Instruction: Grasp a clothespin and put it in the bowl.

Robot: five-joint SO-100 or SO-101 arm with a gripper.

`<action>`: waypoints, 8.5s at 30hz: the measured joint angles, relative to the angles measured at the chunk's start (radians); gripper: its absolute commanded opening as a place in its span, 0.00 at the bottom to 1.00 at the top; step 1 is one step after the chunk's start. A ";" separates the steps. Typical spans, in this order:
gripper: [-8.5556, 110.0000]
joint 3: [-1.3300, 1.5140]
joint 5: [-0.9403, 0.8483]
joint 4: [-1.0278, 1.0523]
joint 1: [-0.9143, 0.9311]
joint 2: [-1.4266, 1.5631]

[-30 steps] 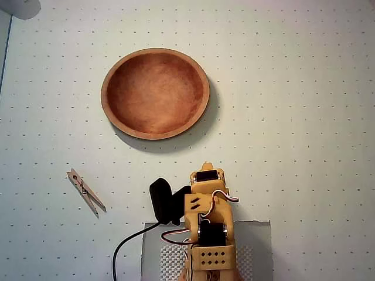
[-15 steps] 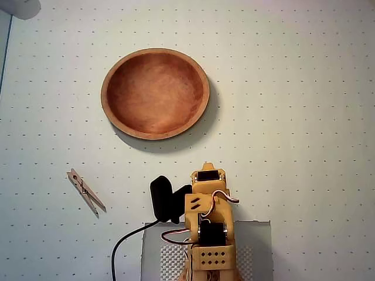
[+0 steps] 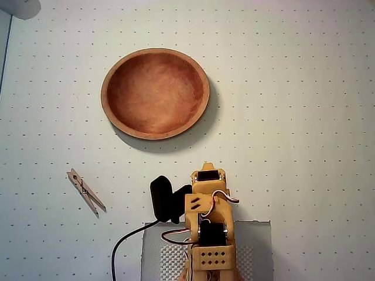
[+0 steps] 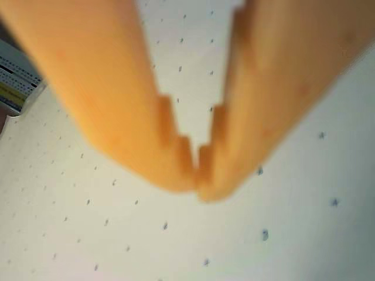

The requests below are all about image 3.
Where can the yellow gripper with servo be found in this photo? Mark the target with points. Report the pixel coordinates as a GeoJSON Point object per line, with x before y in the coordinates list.
{"type": "Point", "coordinates": [208, 175]}

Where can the wooden clothespin with metal spring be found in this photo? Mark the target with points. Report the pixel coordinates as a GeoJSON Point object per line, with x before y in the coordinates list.
{"type": "Point", "coordinates": [76, 178]}

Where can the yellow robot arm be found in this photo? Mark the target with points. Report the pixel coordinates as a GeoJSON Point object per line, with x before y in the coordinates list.
{"type": "Point", "coordinates": [216, 257]}

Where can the round wooden bowl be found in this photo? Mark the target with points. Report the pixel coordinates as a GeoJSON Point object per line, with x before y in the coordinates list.
{"type": "Point", "coordinates": [155, 93]}

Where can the white textured foam mat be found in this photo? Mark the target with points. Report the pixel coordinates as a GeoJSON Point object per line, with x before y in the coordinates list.
{"type": "Point", "coordinates": [171, 263]}

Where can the white dotted work board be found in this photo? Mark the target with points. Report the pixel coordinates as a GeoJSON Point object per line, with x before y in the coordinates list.
{"type": "Point", "coordinates": [293, 117]}

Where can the white rounded object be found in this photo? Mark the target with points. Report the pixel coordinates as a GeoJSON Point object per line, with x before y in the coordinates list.
{"type": "Point", "coordinates": [23, 8]}

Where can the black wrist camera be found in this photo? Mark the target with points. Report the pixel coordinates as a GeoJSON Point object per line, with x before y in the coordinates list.
{"type": "Point", "coordinates": [161, 199]}

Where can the grey base plate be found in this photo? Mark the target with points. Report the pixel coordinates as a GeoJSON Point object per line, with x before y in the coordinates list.
{"type": "Point", "coordinates": [257, 240]}

